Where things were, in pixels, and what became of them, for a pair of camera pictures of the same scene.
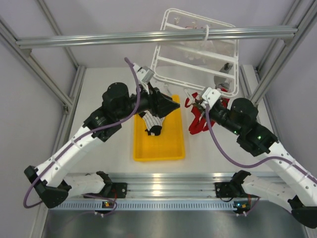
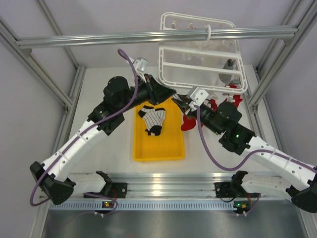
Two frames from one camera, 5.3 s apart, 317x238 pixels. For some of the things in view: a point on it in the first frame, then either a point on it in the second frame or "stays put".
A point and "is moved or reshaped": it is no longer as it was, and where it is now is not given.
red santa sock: x=194 y=95 → x=188 y=123
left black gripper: x=160 y=104 → x=156 y=92
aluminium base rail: x=161 y=191 stays put
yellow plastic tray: x=169 y=145 stays put
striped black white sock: x=153 y=124 stays put
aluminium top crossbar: x=287 y=34 stays put
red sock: x=225 y=100 is moved or reshaped
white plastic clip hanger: x=210 y=65 stays put
